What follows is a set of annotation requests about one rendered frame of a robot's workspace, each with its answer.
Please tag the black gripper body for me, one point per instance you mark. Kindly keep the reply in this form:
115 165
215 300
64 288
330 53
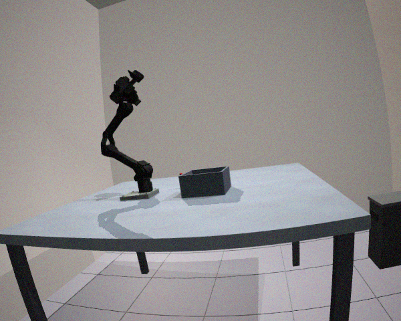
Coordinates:
128 89

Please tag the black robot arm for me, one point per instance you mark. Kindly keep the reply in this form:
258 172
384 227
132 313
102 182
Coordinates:
142 169

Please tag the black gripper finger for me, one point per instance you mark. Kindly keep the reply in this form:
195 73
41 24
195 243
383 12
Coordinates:
134 75
116 93

